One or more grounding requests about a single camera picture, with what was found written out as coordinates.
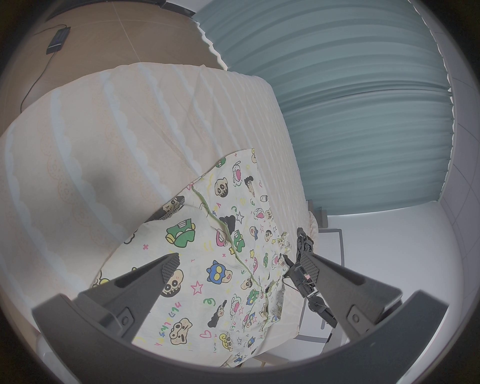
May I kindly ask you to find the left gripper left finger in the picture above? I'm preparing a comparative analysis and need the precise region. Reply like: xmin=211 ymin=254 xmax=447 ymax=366
xmin=77 ymin=253 xmax=181 ymax=343

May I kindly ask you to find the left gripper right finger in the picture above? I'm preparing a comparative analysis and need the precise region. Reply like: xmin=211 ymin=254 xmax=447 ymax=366
xmin=301 ymin=251 xmax=403 ymax=341

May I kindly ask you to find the white printed pyjama garment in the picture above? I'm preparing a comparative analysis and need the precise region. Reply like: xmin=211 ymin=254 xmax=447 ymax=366
xmin=92 ymin=148 xmax=301 ymax=368

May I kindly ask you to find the bed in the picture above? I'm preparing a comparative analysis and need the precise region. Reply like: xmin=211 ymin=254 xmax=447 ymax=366
xmin=0 ymin=62 xmax=345 ymax=370

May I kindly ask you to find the blue-green curtain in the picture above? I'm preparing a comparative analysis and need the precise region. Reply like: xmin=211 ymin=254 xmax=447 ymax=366
xmin=195 ymin=0 xmax=456 ymax=216

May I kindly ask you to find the black power adapter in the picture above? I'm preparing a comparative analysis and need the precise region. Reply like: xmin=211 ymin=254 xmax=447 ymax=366
xmin=46 ymin=26 xmax=72 ymax=55

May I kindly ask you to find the black cable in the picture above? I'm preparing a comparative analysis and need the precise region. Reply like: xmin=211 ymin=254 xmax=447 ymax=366
xmin=19 ymin=23 xmax=69 ymax=111

